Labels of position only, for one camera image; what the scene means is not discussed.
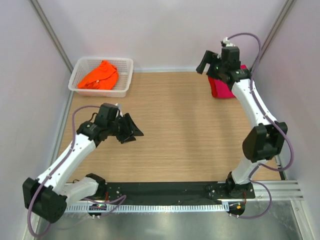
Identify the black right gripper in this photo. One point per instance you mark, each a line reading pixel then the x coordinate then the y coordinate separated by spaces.
pixel 208 58

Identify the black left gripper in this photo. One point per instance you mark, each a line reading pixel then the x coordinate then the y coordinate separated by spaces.
pixel 131 130

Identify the magenta pink t-shirt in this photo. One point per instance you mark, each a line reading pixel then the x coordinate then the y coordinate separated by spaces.
pixel 223 90

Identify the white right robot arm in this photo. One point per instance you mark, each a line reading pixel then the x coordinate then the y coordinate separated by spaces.
pixel 266 138

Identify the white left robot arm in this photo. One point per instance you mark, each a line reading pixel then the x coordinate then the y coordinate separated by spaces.
pixel 48 196

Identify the folded red t-shirt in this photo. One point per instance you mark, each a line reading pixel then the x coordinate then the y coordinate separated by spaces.
pixel 213 87

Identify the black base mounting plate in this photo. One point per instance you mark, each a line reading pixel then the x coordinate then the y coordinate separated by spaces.
pixel 193 193

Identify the orange t-shirt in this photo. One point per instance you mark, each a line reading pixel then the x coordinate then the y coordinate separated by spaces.
pixel 103 77

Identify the white plastic basket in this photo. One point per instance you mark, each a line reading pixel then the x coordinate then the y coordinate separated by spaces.
pixel 87 64

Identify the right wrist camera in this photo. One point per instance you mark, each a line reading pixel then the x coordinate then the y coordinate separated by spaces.
pixel 225 43

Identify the right aluminium corner post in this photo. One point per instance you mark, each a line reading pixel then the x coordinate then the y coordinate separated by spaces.
pixel 279 21

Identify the aluminium corner post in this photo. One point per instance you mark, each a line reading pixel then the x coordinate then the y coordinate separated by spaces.
pixel 51 33
pixel 279 21

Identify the white slotted cable duct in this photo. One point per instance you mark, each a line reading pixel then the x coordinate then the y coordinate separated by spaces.
pixel 90 207

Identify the left aluminium corner post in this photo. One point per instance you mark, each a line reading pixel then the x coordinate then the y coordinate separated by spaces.
pixel 51 33

